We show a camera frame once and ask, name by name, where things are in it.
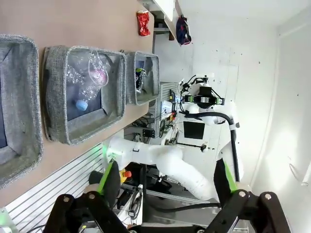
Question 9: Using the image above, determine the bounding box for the black square panel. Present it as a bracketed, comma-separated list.
[183, 121, 205, 140]

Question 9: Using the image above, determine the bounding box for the left arm's black cable hose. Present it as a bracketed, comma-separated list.
[145, 202, 222, 216]

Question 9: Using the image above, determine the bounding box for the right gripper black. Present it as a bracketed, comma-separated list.
[185, 86, 225, 109]

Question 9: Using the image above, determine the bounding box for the grey ribbed cabinet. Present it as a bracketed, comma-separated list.
[148, 82, 179, 122]

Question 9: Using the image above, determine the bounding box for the clear bottle with blue cap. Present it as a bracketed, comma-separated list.
[75, 67, 109, 112]

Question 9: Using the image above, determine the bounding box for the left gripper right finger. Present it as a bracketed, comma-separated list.
[206, 159, 292, 233]

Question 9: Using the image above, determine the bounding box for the crushed silver can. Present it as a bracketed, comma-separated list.
[135, 67, 148, 94]

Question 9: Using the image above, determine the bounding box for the clear plastic cup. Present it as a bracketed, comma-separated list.
[63, 48, 110, 88]

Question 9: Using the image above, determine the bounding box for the red yellow emergency stop button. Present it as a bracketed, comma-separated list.
[120, 169, 132, 183]

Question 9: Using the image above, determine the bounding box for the dark blue red bag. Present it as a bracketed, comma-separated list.
[175, 15, 192, 46]

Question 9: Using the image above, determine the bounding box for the slotted aluminium base panel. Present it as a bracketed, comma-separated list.
[4, 143, 109, 233]

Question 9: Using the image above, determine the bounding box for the crushed red soda can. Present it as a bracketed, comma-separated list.
[136, 10, 151, 37]

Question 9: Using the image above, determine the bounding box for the grey fabric basket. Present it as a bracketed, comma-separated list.
[43, 45, 127, 146]
[0, 33, 44, 189]
[126, 50, 161, 105]

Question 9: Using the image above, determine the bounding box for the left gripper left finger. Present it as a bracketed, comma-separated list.
[45, 160, 129, 233]

